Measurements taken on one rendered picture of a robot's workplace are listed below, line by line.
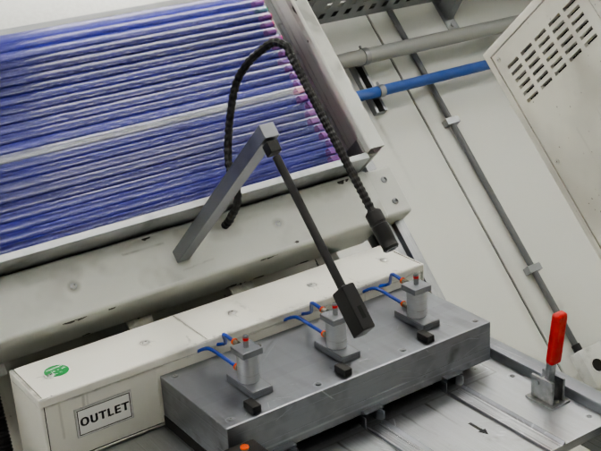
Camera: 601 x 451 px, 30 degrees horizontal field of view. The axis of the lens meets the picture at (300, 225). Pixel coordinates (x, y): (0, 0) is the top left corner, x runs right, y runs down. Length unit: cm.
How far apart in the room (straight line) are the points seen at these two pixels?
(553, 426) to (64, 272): 54
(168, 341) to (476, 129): 253
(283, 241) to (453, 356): 25
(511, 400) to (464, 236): 220
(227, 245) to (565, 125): 106
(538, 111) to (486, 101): 147
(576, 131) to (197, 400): 125
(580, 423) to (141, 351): 46
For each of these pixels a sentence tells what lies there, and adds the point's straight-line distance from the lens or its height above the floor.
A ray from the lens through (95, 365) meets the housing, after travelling 118.
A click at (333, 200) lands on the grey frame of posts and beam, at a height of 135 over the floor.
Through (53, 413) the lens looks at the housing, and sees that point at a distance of 114.
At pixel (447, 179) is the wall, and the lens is 347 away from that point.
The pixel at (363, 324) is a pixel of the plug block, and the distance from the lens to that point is 99.
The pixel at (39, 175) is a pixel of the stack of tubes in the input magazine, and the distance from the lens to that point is 125.
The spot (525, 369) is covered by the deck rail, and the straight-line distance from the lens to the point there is 127.
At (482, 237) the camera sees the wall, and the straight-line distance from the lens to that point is 344.
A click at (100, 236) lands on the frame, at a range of 123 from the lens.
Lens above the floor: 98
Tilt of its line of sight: 15 degrees up
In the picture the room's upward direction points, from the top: 27 degrees counter-clockwise
